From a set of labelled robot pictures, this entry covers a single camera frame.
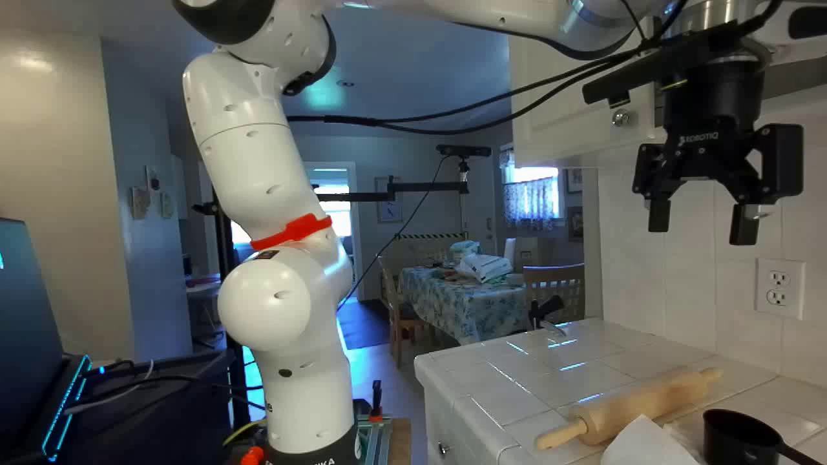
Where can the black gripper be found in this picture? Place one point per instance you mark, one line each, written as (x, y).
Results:
(711, 111)

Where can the white tissue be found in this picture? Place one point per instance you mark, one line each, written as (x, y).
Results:
(646, 442)

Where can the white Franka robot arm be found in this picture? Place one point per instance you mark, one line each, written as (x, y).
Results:
(250, 137)

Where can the round metal door knob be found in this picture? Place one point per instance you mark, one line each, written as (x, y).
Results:
(620, 117)

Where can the white cabinet door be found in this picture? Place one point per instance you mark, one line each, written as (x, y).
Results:
(558, 103)

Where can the white counter base cabinet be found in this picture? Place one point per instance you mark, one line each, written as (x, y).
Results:
(467, 429)

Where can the bright glass door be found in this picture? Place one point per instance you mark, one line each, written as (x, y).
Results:
(332, 214)

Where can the window with lace curtain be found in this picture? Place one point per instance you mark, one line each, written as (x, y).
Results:
(531, 197)

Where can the wooden dining chair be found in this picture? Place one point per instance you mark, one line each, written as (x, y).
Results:
(405, 330)
(552, 278)

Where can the wooden rolling pin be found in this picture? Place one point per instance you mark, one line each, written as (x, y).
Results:
(636, 404)

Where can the folded white towels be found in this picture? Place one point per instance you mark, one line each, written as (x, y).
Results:
(481, 263)

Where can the orange and black clamp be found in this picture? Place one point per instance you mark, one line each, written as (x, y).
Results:
(376, 404)

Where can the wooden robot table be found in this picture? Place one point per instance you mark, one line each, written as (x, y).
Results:
(401, 442)

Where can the green cutting mat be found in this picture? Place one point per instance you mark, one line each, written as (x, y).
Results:
(370, 442)

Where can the orange button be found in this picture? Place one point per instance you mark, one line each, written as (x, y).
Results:
(252, 454)

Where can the white wall cabinet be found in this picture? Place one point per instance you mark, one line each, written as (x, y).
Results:
(805, 86)

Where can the white wall outlet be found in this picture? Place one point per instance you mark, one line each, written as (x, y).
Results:
(778, 287)

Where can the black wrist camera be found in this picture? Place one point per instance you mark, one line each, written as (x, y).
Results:
(629, 79)

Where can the framed wall picture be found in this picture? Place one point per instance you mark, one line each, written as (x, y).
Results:
(389, 210)
(574, 181)

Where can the black camera on boom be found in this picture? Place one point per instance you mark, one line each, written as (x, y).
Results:
(467, 150)

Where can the white wall switch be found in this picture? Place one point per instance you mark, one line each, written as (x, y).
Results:
(166, 204)

